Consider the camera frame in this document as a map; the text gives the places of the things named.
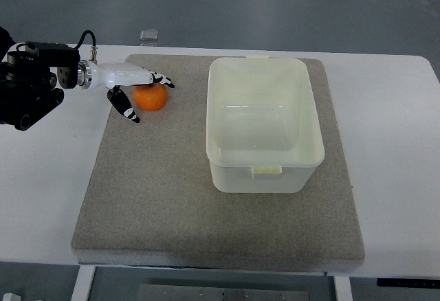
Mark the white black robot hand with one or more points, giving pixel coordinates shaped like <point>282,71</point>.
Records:
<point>113,76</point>

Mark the orange fruit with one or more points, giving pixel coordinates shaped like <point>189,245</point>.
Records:
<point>150,97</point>

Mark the white plastic box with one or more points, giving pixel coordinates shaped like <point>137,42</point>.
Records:
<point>262,129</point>

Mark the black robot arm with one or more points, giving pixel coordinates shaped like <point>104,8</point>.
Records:
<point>34,76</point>

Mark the small clear plastic square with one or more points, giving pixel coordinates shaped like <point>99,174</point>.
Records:
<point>149,38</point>

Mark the grey felt mat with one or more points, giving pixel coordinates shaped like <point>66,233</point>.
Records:
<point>151,200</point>

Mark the white table leg left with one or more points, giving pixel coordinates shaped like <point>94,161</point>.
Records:
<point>83,283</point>

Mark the white table leg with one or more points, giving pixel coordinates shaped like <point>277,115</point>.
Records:
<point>343,290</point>
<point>83,283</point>

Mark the metal plate under table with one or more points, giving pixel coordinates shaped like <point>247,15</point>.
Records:
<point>174,292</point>

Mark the small white floor object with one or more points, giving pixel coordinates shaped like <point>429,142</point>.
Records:
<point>11,297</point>

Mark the white table leg right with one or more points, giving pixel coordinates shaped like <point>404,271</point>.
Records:
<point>343,290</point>

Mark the black table control panel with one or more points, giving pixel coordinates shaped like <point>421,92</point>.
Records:
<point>408,283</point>

